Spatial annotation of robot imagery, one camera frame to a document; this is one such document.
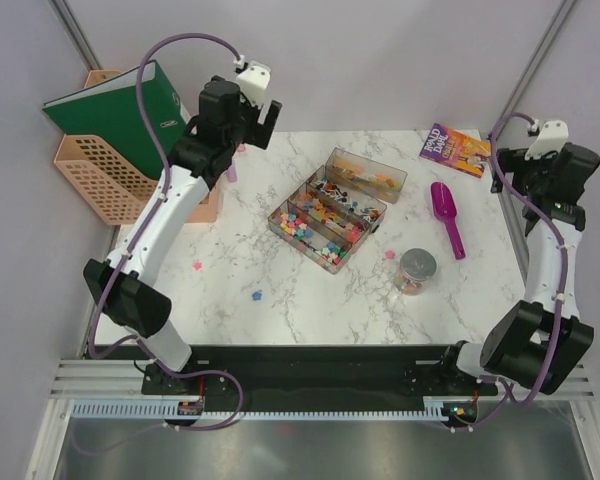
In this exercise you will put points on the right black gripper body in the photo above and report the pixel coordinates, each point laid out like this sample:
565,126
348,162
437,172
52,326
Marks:
528,175

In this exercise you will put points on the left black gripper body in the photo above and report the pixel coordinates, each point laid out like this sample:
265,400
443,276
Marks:
249,129

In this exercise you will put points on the magenta plastic scoop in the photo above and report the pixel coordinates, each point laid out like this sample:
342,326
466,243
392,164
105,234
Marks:
445,211

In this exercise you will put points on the clear bin lollipops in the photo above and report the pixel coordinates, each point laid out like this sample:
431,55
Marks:
341,194

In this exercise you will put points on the clear bin translucent star candies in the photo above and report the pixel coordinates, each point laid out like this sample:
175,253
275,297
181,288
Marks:
329,216

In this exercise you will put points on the clear jar lid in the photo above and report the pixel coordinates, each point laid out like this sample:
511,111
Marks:
419,264

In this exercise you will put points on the clear bin opaque star candies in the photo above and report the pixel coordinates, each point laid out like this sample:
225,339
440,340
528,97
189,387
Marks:
310,237

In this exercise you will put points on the clear bin popsicle candies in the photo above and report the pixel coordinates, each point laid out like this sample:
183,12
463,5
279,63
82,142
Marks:
373,178

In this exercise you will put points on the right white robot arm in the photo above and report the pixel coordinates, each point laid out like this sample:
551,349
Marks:
542,337

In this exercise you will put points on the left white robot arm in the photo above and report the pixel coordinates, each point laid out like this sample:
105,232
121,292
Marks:
123,285

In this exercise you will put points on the Roald Dahl paperback book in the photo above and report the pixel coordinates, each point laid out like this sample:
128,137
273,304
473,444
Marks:
451,148

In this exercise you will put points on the peach plastic file rack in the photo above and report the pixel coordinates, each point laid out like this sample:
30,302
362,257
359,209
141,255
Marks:
111,185

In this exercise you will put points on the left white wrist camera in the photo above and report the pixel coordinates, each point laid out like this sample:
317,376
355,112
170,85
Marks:
253,79

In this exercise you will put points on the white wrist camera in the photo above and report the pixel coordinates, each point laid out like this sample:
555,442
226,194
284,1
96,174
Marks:
549,136
253,79

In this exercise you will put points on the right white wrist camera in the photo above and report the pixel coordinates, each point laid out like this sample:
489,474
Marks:
549,136

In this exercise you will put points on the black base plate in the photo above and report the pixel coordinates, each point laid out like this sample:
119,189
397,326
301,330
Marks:
311,375

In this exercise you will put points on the aluminium rail frame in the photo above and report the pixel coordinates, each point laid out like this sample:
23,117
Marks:
483,438

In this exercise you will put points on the white slotted cable duct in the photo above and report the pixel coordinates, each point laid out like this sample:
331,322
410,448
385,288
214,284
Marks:
191,408

